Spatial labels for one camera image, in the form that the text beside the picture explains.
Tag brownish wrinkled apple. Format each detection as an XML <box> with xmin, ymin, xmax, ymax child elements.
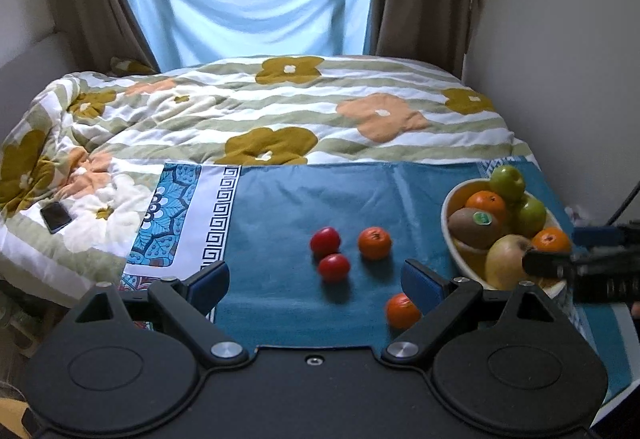
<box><xmin>485</xmin><ymin>234</ymin><xmax>533</xmax><ymax>291</ymax></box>

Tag brown kiwi with sticker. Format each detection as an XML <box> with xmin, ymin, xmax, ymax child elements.
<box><xmin>447</xmin><ymin>207</ymin><xmax>504</xmax><ymax>249</ymax></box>

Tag black smartphone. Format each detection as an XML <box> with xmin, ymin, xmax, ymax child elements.
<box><xmin>40</xmin><ymin>201</ymin><xmax>73</xmax><ymax>234</ymax></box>

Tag red tomato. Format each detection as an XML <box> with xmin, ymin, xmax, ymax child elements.
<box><xmin>309</xmin><ymin>227</ymin><xmax>342</xmax><ymax>259</ymax></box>
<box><xmin>318</xmin><ymin>254</ymin><xmax>350</xmax><ymax>283</ymax></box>

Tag cream yellow fruit bowl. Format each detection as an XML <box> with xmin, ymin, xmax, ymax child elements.
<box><xmin>440</xmin><ymin>165</ymin><xmax>573</xmax><ymax>297</ymax></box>

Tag blue patterned cloth mat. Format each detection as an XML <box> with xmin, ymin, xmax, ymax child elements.
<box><xmin>117</xmin><ymin>157</ymin><xmax>637</xmax><ymax>408</ymax></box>

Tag grey headboard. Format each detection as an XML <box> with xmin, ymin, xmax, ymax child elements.
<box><xmin>0</xmin><ymin>32</ymin><xmax>79</xmax><ymax>139</ymax></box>

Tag white plastic bag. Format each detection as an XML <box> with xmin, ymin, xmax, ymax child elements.
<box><xmin>564</xmin><ymin>205</ymin><xmax>591</xmax><ymax>227</ymax></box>

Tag light blue window sheet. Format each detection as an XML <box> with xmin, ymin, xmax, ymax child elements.
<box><xmin>128</xmin><ymin>0</ymin><xmax>371</xmax><ymax>71</ymax></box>

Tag person right hand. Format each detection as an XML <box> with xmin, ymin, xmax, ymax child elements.
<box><xmin>631</xmin><ymin>303</ymin><xmax>640</xmax><ymax>319</ymax></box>

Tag large orange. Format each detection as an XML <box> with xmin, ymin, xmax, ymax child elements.
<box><xmin>464</xmin><ymin>190</ymin><xmax>509</xmax><ymax>222</ymax></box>
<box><xmin>532</xmin><ymin>227</ymin><xmax>572</xmax><ymax>254</ymax></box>

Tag green apple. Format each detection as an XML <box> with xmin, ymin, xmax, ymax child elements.
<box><xmin>489</xmin><ymin>165</ymin><xmax>526</xmax><ymax>203</ymax></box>
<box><xmin>514</xmin><ymin>194</ymin><xmax>547</xmax><ymax>237</ymax></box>

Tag small mandarin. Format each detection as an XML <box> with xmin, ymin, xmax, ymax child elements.
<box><xmin>358</xmin><ymin>227</ymin><xmax>393</xmax><ymax>261</ymax></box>
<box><xmin>385</xmin><ymin>293</ymin><xmax>422</xmax><ymax>331</ymax></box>

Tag floral striped duvet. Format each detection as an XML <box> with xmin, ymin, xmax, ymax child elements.
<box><xmin>1</xmin><ymin>56</ymin><xmax>533</xmax><ymax>306</ymax></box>

